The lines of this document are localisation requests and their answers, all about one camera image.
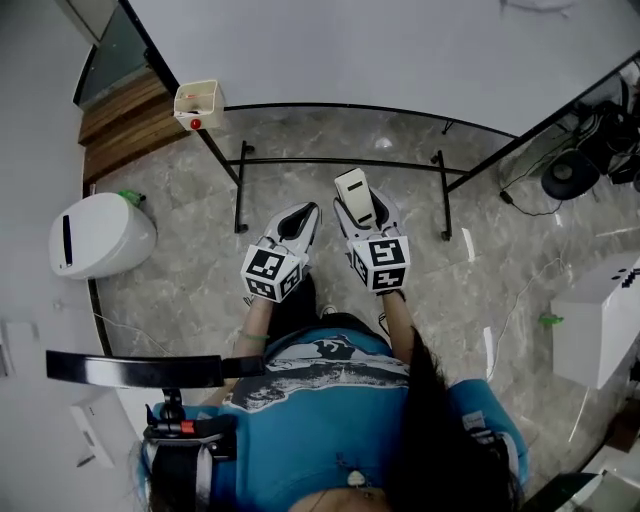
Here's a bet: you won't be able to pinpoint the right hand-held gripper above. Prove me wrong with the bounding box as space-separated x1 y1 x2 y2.
332 187 412 296

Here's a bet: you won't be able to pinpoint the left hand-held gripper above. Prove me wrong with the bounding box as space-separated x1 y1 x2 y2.
240 201 322 305

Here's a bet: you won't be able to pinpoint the white rectangular block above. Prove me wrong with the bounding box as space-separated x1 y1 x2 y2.
333 168 377 226

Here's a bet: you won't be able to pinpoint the white whiteboard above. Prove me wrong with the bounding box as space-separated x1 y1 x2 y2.
119 0 640 139

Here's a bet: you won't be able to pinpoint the person's left forearm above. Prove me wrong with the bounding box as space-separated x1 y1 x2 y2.
232 297 275 359

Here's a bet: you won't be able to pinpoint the person's right forearm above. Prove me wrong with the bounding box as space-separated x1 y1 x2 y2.
379 289 419 361

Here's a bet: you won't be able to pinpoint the black metal rack frame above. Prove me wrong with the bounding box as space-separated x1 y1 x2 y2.
199 49 640 241

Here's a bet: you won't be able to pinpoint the person's black trousers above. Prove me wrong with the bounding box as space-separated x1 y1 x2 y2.
269 272 351 334

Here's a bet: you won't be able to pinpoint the beige marker holder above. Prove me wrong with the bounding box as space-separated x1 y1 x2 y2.
173 79 226 132

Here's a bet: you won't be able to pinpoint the wooden steps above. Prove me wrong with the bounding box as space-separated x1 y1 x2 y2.
77 67 194 184

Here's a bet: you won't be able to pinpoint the white rounded bin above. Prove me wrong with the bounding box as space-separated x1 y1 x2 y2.
48 192 158 280

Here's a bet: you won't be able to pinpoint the person's blue printed shirt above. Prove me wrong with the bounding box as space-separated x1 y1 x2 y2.
142 324 531 512

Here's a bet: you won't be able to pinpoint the black round base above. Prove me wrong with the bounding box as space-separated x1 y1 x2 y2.
540 149 601 201

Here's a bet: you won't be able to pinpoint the black flat bar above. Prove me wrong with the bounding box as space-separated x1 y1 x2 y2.
45 349 266 391

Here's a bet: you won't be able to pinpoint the white box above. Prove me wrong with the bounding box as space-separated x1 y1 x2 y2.
549 252 640 391

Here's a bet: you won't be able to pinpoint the white paper sheet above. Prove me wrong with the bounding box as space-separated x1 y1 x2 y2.
501 0 574 19

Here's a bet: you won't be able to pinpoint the white floor cable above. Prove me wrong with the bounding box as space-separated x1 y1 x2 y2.
484 259 576 381

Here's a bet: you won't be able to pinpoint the black mount with red button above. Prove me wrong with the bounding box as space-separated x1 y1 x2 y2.
144 389 239 461

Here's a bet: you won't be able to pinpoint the black cables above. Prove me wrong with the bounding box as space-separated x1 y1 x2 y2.
499 99 640 216

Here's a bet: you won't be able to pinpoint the black and white strap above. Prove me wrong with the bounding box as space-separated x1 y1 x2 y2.
149 444 216 512

